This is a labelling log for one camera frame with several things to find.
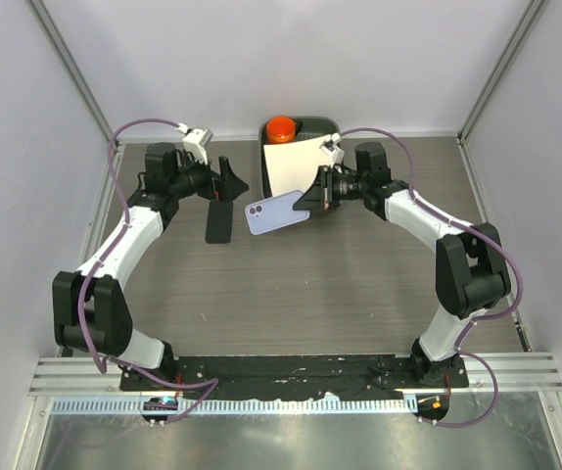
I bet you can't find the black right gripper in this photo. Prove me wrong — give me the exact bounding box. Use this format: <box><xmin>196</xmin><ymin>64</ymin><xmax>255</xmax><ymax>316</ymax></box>
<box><xmin>293</xmin><ymin>166</ymin><xmax>367</xmax><ymax>212</ymax></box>

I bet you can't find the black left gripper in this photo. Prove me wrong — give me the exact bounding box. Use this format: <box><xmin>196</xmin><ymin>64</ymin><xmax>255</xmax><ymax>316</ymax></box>
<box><xmin>169</xmin><ymin>150</ymin><xmax>248</xmax><ymax>204</ymax></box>

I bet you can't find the black bare phone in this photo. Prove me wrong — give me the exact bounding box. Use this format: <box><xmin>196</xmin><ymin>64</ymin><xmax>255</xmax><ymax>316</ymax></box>
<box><xmin>205</xmin><ymin>201</ymin><xmax>233</xmax><ymax>245</ymax></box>

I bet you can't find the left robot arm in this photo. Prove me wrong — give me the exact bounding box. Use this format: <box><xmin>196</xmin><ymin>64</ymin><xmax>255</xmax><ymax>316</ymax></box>
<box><xmin>52</xmin><ymin>143</ymin><xmax>249</xmax><ymax>391</ymax></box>

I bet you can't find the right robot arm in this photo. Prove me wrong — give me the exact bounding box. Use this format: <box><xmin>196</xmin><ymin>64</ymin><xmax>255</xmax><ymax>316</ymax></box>
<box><xmin>293</xmin><ymin>142</ymin><xmax>511</xmax><ymax>387</ymax></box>

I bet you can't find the white square plate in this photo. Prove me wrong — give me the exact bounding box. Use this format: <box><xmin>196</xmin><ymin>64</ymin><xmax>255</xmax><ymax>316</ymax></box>
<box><xmin>263</xmin><ymin>134</ymin><xmax>331</xmax><ymax>197</ymax></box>

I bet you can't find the dark green plastic tray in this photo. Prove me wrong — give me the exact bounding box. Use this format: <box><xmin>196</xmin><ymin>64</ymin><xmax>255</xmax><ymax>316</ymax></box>
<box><xmin>258</xmin><ymin>117</ymin><xmax>340</xmax><ymax>198</ymax></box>

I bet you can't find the orange mug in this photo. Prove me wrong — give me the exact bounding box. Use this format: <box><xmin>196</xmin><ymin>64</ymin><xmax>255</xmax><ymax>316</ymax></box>
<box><xmin>264</xmin><ymin>116</ymin><xmax>302</xmax><ymax>145</ymax></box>

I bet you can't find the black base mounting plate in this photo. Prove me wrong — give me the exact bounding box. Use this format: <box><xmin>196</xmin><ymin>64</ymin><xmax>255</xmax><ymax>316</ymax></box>
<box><xmin>118</xmin><ymin>352</ymin><xmax>471</xmax><ymax>402</ymax></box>

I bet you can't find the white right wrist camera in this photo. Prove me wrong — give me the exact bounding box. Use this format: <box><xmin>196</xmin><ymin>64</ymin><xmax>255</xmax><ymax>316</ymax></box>
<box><xmin>319</xmin><ymin>132</ymin><xmax>345</xmax><ymax>167</ymax></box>

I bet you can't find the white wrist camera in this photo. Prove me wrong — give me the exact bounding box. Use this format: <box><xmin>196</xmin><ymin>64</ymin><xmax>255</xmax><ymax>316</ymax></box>
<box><xmin>319</xmin><ymin>132</ymin><xmax>345</xmax><ymax>167</ymax></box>
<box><xmin>175</xmin><ymin>123</ymin><xmax>213</xmax><ymax>165</ymax></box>

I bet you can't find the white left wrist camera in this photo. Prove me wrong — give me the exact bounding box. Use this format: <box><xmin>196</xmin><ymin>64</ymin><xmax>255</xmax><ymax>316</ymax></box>
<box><xmin>175</xmin><ymin>123</ymin><xmax>213</xmax><ymax>165</ymax></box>

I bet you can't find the left aluminium frame post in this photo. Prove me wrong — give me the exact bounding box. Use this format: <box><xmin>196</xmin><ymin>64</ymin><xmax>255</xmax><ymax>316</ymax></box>
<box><xmin>25</xmin><ymin>0</ymin><xmax>114</xmax><ymax>142</ymax></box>

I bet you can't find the aluminium frame post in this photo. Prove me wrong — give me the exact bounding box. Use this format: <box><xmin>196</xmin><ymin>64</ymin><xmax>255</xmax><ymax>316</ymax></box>
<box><xmin>457</xmin><ymin>0</ymin><xmax>548</xmax><ymax>145</ymax></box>
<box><xmin>25</xmin><ymin>0</ymin><xmax>114</xmax><ymax>142</ymax></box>

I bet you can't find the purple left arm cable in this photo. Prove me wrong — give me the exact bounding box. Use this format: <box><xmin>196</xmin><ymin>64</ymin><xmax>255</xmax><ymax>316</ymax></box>
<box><xmin>77</xmin><ymin>117</ymin><xmax>221</xmax><ymax>422</ymax></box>

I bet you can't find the aluminium front rail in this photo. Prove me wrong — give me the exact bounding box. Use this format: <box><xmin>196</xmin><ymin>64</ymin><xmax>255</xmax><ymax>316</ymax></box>
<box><xmin>28</xmin><ymin>352</ymin><xmax>562</xmax><ymax>397</ymax></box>

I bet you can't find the slotted cable duct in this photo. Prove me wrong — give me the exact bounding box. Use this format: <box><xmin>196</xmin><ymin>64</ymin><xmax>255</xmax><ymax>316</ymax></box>
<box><xmin>51</xmin><ymin>395</ymin><xmax>417</xmax><ymax>416</ymax></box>

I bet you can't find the right aluminium frame post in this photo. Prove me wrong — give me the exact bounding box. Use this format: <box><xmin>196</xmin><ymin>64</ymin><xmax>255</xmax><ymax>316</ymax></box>
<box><xmin>457</xmin><ymin>0</ymin><xmax>548</xmax><ymax>145</ymax></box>

